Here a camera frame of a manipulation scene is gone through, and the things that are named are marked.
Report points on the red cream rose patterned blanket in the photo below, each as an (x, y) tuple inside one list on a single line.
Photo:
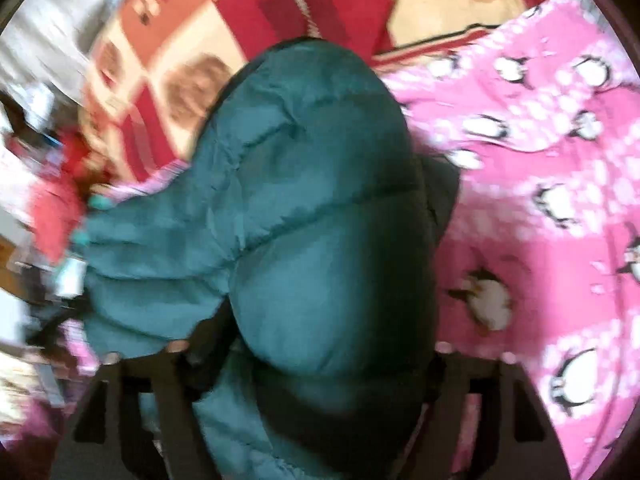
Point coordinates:
[(158, 65)]

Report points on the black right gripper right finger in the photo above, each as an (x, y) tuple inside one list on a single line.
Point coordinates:
[(514, 436)]

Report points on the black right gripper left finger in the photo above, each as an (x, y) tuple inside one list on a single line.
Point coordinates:
[(136, 418)]

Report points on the grey white bedding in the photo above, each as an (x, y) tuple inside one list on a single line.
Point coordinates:
[(45, 46)]

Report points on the dark green quilted down jacket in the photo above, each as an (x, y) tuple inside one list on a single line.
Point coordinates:
[(305, 208)]

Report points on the pink penguin print quilt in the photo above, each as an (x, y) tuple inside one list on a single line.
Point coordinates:
[(540, 258)]

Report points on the red folded cloth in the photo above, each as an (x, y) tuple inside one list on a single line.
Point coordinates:
[(57, 200)]

